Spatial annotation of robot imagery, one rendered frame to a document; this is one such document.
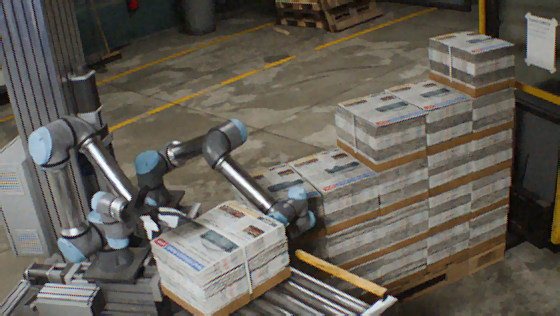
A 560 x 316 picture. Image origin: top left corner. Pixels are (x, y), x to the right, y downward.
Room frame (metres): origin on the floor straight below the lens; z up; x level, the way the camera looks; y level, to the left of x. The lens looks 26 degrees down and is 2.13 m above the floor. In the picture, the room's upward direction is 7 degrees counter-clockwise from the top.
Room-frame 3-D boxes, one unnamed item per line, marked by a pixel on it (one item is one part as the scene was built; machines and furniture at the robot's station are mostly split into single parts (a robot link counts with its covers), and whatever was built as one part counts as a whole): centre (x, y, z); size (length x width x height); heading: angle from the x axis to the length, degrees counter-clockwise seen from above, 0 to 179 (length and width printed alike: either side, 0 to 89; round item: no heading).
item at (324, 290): (1.77, -0.11, 0.77); 0.47 x 0.05 x 0.05; 40
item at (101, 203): (1.77, 0.56, 1.21); 0.11 x 0.08 x 0.09; 51
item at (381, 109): (2.70, -0.53, 1.06); 0.37 x 0.29 x 0.01; 21
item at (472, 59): (2.93, -1.07, 0.65); 0.39 x 0.30 x 1.29; 21
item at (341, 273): (1.82, -0.18, 0.81); 0.43 x 0.03 x 0.02; 40
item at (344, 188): (2.67, -0.39, 0.42); 1.17 x 0.39 x 0.83; 111
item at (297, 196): (2.19, -0.06, 0.90); 0.11 x 0.08 x 0.11; 143
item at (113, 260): (2.04, 0.68, 0.87); 0.15 x 0.15 x 0.10
